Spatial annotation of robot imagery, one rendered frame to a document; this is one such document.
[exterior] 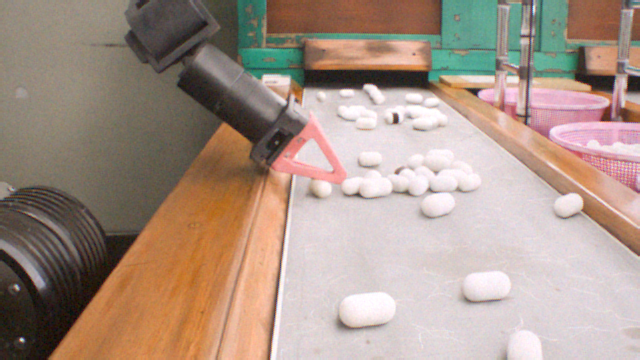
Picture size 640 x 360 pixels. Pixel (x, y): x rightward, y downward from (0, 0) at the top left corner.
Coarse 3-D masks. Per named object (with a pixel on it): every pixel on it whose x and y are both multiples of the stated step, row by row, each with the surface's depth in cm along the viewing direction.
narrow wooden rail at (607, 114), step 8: (560, 96) 157; (608, 96) 137; (560, 104) 158; (632, 104) 126; (608, 112) 130; (624, 112) 123; (632, 112) 120; (608, 120) 130; (624, 120) 123; (632, 120) 120; (600, 136) 134
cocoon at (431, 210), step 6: (426, 198) 64; (432, 198) 64; (438, 198) 64; (444, 198) 64; (450, 198) 65; (426, 204) 64; (432, 204) 64; (438, 204) 64; (444, 204) 64; (450, 204) 65; (426, 210) 64; (432, 210) 64; (438, 210) 64; (444, 210) 64; (450, 210) 65; (432, 216) 64; (438, 216) 65
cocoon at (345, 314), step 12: (348, 300) 42; (360, 300) 42; (372, 300) 42; (384, 300) 42; (348, 312) 42; (360, 312) 42; (372, 312) 42; (384, 312) 42; (348, 324) 42; (360, 324) 42; (372, 324) 42
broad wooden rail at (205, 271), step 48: (240, 144) 86; (192, 192) 64; (240, 192) 64; (288, 192) 73; (144, 240) 51; (192, 240) 51; (240, 240) 51; (144, 288) 42; (192, 288) 43; (240, 288) 43; (96, 336) 36; (144, 336) 36; (192, 336) 36; (240, 336) 38
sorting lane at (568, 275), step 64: (384, 128) 111; (448, 128) 111; (512, 192) 73; (320, 256) 55; (384, 256) 55; (448, 256) 55; (512, 256) 55; (576, 256) 54; (320, 320) 44; (448, 320) 43; (512, 320) 43; (576, 320) 43
